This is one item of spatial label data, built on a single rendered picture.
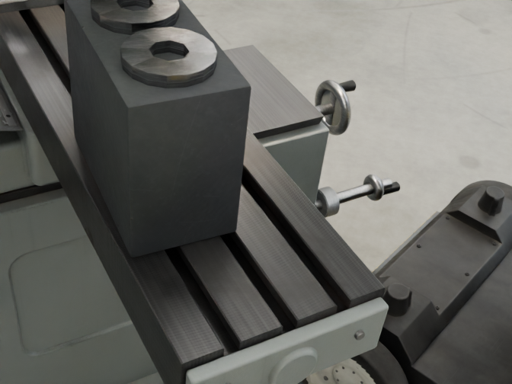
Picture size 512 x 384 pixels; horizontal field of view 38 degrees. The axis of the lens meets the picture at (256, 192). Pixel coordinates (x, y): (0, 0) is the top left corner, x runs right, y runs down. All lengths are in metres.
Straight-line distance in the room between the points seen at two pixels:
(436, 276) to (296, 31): 2.06
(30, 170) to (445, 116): 2.01
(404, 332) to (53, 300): 0.60
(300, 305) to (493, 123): 2.25
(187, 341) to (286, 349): 0.10
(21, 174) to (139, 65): 0.50
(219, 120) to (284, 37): 2.52
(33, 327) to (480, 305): 0.78
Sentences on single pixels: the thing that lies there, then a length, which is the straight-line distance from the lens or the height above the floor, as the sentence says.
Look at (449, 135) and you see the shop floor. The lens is 2.79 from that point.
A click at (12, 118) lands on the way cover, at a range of 1.10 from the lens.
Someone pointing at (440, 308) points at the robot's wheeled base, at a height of 0.59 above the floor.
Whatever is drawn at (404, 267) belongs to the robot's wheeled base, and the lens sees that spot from 1.35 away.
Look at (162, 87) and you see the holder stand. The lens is 0.68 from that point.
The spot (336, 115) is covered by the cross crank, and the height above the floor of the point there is 0.66.
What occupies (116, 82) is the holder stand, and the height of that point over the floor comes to 1.15.
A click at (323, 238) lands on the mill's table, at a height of 0.96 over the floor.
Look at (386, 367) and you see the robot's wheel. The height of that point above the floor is 0.58.
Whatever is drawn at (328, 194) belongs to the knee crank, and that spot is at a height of 0.57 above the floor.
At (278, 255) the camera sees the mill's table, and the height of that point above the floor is 0.96.
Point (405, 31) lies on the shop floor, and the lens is 3.42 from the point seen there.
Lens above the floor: 1.52
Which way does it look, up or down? 40 degrees down
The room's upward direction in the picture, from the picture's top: 7 degrees clockwise
